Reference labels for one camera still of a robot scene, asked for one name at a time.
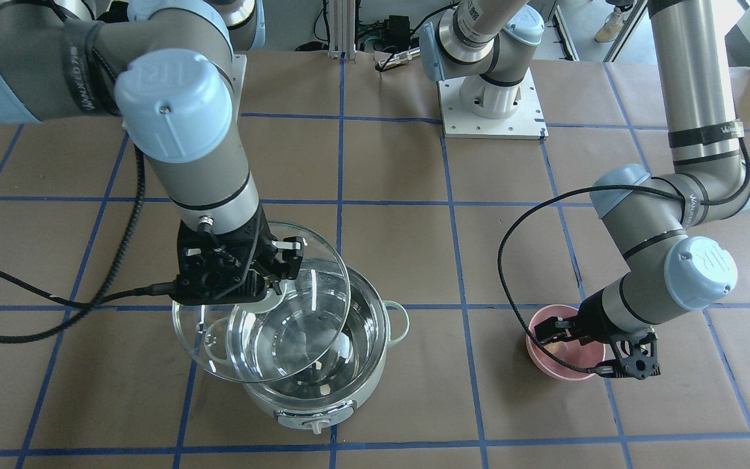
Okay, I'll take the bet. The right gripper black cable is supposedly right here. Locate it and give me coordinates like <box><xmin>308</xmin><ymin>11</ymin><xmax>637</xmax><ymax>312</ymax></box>
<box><xmin>0</xmin><ymin>147</ymin><xmax>184</xmax><ymax>344</ymax></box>

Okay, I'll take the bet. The pink bowl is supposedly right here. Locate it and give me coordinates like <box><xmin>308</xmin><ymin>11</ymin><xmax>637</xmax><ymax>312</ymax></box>
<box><xmin>525</xmin><ymin>305</ymin><xmax>606</xmax><ymax>381</ymax></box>

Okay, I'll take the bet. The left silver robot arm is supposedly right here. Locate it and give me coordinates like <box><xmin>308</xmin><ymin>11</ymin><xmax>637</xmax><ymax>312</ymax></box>
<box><xmin>419</xmin><ymin>1</ymin><xmax>750</xmax><ymax>380</ymax></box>

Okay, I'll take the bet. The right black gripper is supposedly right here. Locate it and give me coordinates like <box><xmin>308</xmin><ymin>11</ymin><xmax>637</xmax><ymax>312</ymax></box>
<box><xmin>171</xmin><ymin>208</ymin><xmax>305</xmax><ymax>306</ymax></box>

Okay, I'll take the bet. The silver metal connector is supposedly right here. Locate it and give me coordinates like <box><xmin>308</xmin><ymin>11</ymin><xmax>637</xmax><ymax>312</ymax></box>
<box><xmin>375</xmin><ymin>48</ymin><xmax>421</xmax><ymax>72</ymax></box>

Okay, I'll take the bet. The pale green electric pot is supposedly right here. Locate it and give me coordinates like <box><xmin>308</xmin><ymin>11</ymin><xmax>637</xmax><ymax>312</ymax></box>
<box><xmin>202</xmin><ymin>257</ymin><xmax>409</xmax><ymax>435</ymax></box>

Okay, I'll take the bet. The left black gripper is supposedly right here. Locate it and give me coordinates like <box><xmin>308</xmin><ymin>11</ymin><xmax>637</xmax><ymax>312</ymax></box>
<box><xmin>533</xmin><ymin>291</ymin><xmax>661</xmax><ymax>380</ymax></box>

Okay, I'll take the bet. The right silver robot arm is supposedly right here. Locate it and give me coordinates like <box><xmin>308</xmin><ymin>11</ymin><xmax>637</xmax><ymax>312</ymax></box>
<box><xmin>0</xmin><ymin>1</ymin><xmax>305</xmax><ymax>306</ymax></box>

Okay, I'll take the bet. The glass pot lid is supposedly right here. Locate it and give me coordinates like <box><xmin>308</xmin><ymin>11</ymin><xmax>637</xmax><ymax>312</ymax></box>
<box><xmin>172</xmin><ymin>221</ymin><xmax>351</xmax><ymax>384</ymax></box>

